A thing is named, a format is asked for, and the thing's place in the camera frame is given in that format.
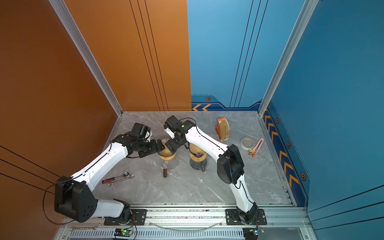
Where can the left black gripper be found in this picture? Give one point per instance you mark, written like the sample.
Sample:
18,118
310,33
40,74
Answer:
160,146

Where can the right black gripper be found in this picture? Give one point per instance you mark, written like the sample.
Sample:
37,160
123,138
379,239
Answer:
171,142

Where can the grey ribbed glass pitcher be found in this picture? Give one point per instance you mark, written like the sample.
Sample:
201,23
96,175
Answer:
202,166

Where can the orange coffee filter box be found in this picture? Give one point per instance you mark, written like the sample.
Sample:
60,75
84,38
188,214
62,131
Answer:
222,129

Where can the brown paper coffee filter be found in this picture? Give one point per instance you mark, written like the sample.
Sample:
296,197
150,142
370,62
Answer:
196,151

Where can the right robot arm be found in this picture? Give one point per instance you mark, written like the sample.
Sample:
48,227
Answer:
230,164

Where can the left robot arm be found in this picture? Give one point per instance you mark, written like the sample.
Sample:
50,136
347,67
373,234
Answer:
74,195

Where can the metal wrench set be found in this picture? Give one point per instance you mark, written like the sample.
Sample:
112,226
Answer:
117,179

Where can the white tape roll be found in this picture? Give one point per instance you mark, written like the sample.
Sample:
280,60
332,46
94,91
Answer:
247,143

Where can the left green circuit board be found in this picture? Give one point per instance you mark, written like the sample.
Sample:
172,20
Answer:
123,233

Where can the right circuit board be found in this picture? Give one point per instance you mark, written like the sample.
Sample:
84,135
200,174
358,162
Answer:
252,233

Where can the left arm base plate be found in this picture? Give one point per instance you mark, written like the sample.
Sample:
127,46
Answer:
136,217

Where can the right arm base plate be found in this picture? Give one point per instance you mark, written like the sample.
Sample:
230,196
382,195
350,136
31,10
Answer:
233,218

